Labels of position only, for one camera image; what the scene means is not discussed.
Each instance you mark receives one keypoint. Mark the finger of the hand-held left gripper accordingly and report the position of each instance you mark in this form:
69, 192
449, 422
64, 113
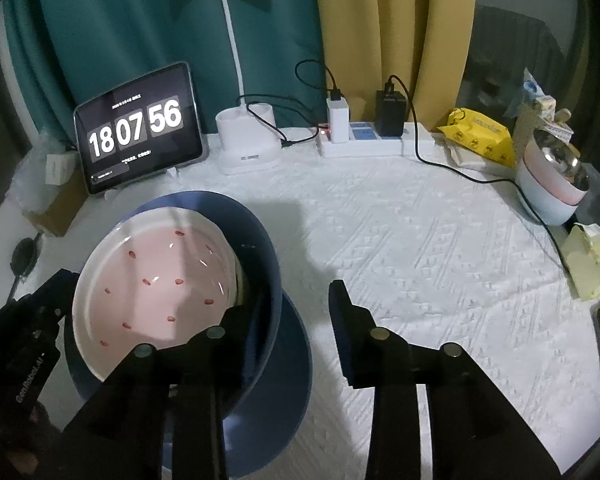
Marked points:
55, 292

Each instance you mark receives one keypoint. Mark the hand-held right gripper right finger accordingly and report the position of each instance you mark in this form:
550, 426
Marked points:
339, 325

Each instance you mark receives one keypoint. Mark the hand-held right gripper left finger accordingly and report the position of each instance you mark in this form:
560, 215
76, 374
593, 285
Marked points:
230, 342

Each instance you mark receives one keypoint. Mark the cream bowl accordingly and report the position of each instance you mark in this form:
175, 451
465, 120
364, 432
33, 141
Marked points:
239, 280

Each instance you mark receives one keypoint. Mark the blue plate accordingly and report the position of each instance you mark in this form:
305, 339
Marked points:
290, 385

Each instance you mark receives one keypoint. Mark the pink dotted bowl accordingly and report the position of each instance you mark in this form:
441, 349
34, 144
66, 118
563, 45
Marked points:
155, 280

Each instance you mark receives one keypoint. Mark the black round object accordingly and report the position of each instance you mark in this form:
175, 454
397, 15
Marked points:
22, 255

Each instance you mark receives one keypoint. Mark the brown cardboard box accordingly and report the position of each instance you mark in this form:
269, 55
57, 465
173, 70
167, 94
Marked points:
55, 216

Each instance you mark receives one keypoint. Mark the clear plastic bag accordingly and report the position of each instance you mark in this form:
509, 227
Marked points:
36, 180

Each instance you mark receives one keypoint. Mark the small white box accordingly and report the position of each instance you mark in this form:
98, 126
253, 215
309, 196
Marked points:
59, 167

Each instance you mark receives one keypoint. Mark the white power strip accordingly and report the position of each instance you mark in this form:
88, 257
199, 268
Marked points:
380, 146

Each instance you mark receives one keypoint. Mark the tablet with clock display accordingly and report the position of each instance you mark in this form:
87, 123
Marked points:
140, 127

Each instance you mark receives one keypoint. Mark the white desk lamp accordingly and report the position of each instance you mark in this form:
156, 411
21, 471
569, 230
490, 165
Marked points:
247, 146

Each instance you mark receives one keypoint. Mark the white charger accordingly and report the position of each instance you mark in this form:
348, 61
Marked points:
338, 119

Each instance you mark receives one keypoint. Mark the white plastic packet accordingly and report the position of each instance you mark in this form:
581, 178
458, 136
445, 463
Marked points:
472, 161

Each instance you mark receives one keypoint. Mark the black charger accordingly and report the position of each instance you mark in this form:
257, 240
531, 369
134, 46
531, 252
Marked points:
391, 112

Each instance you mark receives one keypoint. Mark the pale yellow tissue pack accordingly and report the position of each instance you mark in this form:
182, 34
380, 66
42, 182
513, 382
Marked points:
590, 265

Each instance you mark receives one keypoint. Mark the steel bowl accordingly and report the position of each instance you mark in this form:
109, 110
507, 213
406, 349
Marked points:
562, 152

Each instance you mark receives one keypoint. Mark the teal curtain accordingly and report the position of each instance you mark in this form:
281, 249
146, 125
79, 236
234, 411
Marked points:
130, 20

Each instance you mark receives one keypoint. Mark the yellow curtain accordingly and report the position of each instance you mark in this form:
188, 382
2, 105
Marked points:
380, 25

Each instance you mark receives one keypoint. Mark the dark glass window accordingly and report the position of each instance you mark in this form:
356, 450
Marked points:
520, 35

